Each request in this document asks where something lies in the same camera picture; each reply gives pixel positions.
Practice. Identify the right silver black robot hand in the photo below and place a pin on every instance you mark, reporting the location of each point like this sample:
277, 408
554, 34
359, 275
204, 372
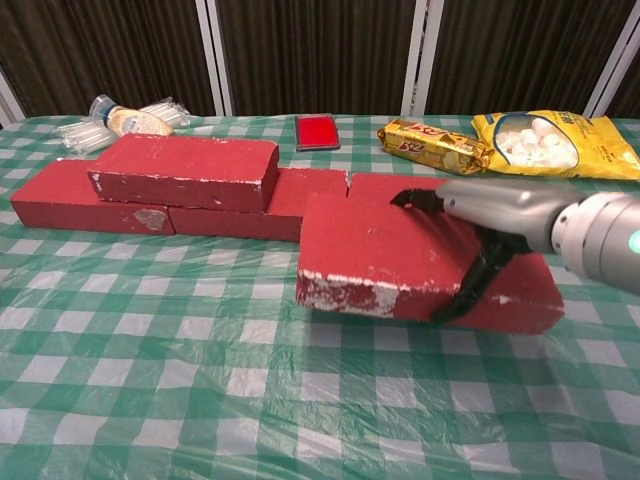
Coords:
500, 210

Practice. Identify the gold snack package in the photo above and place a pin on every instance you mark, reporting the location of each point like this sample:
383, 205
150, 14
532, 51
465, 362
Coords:
430, 145

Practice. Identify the yellow marshmallow bag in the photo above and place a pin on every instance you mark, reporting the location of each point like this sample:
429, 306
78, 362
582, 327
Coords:
590, 150

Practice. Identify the red ink pad case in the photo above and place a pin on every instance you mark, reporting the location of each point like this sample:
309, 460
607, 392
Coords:
316, 132

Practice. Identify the cream sauce squeeze bottle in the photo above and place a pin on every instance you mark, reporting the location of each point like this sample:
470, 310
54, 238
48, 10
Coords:
137, 122

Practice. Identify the green white checked tablecloth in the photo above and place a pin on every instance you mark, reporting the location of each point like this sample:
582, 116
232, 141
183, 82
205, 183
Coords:
150, 360

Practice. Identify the white partition frame post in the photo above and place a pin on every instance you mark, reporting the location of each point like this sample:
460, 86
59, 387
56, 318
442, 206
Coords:
215, 55
615, 65
9, 102
421, 55

